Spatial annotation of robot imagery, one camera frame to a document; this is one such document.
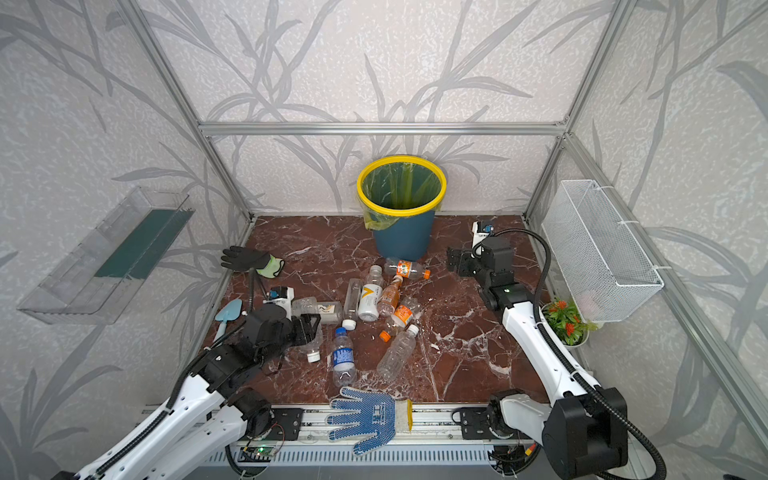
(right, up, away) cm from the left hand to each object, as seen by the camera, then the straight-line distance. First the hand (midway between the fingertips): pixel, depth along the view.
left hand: (318, 311), depth 78 cm
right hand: (+40, +19, +5) cm, 44 cm away
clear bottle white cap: (-1, -9, -2) cm, 10 cm away
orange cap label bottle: (+24, -2, +11) cm, 27 cm away
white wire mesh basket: (+65, +14, -15) cm, 68 cm away
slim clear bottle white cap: (+6, -1, +13) cm, 15 cm away
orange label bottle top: (+25, +9, +22) cm, 35 cm away
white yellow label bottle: (+12, +2, +13) cm, 18 cm away
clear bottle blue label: (+6, -13, +1) cm, 15 cm away
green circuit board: (-10, -32, -8) cm, 34 cm away
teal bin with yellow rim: (+20, +34, +28) cm, 48 cm away
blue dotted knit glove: (+15, -26, -2) cm, 30 cm away
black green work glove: (-36, +12, +29) cm, 48 cm away
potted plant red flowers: (+63, -1, -4) cm, 63 cm away
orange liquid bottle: (+18, +1, +9) cm, 21 cm away
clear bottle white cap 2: (+21, -15, +8) cm, 27 cm away
